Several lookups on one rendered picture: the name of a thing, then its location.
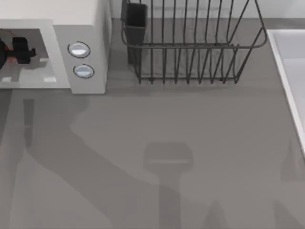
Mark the small round microwave knob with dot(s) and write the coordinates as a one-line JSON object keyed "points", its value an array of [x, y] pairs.
{"points": [[83, 71]]}

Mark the large round microwave knob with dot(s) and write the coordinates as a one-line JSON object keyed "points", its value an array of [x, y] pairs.
{"points": [[78, 49]]}

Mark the dark grey cutlery holder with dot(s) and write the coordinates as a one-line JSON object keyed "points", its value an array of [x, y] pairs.
{"points": [[135, 16]]}

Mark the pale microwave oven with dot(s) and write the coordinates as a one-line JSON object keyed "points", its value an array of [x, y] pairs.
{"points": [[81, 14]]}

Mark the white sink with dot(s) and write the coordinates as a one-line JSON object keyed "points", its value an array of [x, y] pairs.
{"points": [[291, 71]]}

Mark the black and orange object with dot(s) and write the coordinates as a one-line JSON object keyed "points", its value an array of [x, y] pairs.
{"points": [[21, 50]]}

